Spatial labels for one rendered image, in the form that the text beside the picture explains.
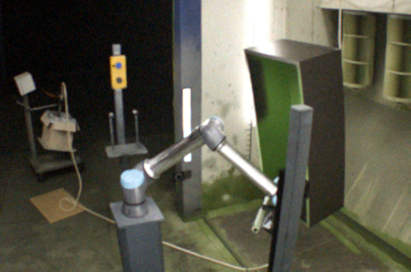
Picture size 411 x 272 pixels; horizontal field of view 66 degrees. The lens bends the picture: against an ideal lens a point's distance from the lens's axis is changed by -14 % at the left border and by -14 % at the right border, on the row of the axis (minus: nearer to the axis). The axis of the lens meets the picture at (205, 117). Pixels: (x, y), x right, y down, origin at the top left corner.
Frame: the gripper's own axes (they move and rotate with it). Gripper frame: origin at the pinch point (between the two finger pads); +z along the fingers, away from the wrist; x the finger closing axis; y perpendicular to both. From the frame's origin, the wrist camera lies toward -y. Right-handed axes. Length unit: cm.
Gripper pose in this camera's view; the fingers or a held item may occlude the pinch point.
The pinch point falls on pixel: (261, 224)
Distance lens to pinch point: 250.0
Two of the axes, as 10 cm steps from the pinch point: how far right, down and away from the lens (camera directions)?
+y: 7.7, 6.4, -0.9
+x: 3.0, -2.3, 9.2
